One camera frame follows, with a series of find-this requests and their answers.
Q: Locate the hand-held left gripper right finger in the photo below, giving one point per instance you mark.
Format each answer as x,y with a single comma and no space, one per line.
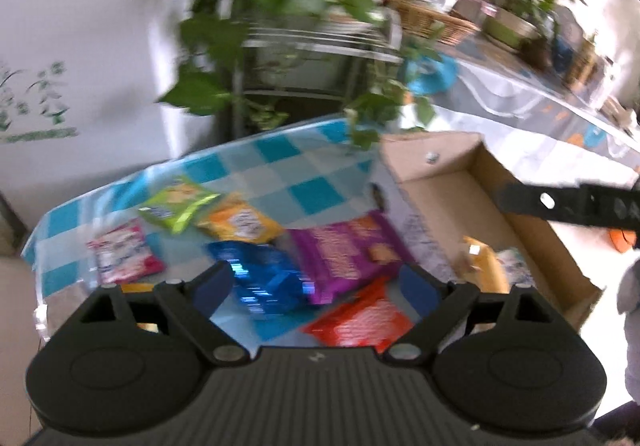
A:
414,287

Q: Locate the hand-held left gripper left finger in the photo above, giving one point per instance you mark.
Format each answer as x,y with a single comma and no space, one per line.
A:
215,284

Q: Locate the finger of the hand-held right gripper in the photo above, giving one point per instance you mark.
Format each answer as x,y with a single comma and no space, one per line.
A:
575,206

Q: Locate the shiny blue snack packet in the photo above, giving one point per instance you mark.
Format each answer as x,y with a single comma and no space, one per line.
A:
262,278

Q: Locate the red orange snack packet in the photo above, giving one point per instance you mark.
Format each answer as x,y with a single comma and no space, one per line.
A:
360,321

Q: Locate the yellow snack packet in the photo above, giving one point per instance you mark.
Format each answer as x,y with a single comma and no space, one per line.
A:
241,223

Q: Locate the purple snack packet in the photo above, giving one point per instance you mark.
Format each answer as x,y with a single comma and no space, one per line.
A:
345,256

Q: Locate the cardboard box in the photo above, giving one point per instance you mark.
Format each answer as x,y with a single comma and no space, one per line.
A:
500,165

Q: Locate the green snack packet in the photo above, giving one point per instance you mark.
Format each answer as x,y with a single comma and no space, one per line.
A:
176,204

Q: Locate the pink white snack packet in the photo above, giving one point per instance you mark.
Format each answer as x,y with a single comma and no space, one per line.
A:
125,253

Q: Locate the orange round object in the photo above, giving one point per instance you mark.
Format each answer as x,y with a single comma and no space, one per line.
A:
622,239

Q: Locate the yellow orange flat packet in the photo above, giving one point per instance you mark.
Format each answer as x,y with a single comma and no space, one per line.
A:
481,262

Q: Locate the white pale snack packet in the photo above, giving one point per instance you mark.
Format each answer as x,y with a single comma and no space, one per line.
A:
516,267

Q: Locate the patterned white tablecloth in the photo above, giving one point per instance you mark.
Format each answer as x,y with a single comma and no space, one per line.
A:
510,95

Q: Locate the grey clothing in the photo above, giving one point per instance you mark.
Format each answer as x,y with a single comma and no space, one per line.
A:
631,326

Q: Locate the blue white checkered tablecloth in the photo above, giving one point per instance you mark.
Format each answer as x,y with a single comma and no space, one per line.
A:
280,160

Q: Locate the green planter with plant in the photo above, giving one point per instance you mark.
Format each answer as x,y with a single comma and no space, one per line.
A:
510,28

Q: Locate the blue plastic pot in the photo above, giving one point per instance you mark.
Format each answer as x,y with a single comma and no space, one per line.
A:
431,74

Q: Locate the wicker basket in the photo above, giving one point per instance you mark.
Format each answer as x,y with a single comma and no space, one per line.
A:
435,23

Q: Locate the large green leafy plant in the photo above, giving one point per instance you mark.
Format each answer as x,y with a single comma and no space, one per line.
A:
235,25

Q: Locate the green wall decal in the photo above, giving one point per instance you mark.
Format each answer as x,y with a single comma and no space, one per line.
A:
37,105

